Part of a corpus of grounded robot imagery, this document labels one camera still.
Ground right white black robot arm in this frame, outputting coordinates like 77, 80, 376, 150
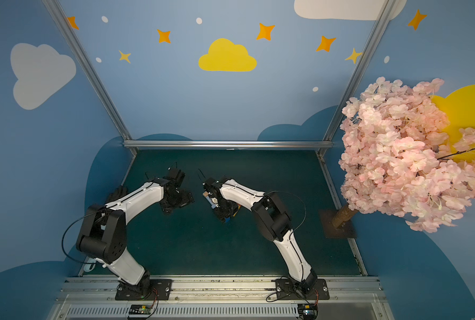
203, 177, 317, 294

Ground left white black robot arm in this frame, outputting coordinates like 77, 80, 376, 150
76, 167, 194, 300

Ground black green work glove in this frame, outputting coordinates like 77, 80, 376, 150
105, 185, 129, 203

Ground light blue plastic dustpan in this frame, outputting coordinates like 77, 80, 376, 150
83, 259, 97, 273

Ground left small circuit board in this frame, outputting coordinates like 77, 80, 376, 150
128, 305, 153, 317

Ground small circuit board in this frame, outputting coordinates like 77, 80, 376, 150
297, 303, 318, 320
128, 305, 153, 317

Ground right small circuit board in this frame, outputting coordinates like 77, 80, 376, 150
297, 303, 318, 320

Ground pink artificial blossom tree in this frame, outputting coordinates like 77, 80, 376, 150
339, 77, 475, 233

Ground aluminium frame back crossbar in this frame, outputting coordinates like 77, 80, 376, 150
123, 140, 333, 149

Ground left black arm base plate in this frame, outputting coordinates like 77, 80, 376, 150
115, 279, 172, 301

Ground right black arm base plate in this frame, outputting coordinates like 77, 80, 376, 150
273, 277, 330, 301

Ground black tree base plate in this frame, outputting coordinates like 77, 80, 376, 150
319, 209, 357, 239

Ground right aluminium frame post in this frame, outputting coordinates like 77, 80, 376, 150
317, 0, 399, 158

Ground aluminium frame post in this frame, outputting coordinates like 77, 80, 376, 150
317, 0, 399, 158
42, 0, 132, 141

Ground aluminium frame rail front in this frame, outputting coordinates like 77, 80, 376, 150
48, 275, 394, 319

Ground left aluminium frame post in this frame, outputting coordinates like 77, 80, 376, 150
42, 0, 132, 141

